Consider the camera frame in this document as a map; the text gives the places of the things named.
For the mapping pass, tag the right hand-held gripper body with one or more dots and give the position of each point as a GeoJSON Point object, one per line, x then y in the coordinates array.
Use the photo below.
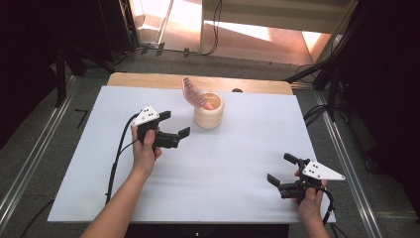
{"type": "Point", "coordinates": [320, 172]}

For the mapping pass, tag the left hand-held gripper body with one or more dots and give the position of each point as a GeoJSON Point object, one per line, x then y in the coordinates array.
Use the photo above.
{"type": "Point", "coordinates": [147, 115]}

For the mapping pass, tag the ribbed wooden cup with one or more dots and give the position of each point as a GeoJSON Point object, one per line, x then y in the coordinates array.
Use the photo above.
{"type": "Point", "coordinates": [208, 119]}

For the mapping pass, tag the pink hairbrush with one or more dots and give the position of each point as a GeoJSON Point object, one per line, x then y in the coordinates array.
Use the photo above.
{"type": "Point", "coordinates": [194, 92]}

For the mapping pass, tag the person's right hand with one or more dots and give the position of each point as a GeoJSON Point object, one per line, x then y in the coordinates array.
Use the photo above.
{"type": "Point", "coordinates": [311, 203]}

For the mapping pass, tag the person's left hand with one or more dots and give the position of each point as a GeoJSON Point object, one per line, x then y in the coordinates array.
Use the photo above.
{"type": "Point", "coordinates": [143, 157]}

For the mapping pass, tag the wooden table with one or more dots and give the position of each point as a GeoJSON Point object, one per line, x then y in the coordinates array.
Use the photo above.
{"type": "Point", "coordinates": [145, 81]}

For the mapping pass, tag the white board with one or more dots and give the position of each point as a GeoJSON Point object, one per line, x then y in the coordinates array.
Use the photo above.
{"type": "Point", "coordinates": [214, 172]}

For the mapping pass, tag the small black knob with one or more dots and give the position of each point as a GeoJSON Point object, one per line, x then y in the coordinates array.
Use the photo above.
{"type": "Point", "coordinates": [237, 90]}

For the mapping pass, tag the black metal stand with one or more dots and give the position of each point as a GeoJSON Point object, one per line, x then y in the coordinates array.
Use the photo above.
{"type": "Point", "coordinates": [61, 76]}
{"type": "Point", "coordinates": [332, 86]}

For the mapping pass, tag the black cabinet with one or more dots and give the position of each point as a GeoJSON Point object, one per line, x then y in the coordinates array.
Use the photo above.
{"type": "Point", "coordinates": [115, 29]}

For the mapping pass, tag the metal floor rail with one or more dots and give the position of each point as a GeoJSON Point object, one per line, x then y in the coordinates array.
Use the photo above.
{"type": "Point", "coordinates": [36, 148]}
{"type": "Point", "coordinates": [346, 172]}

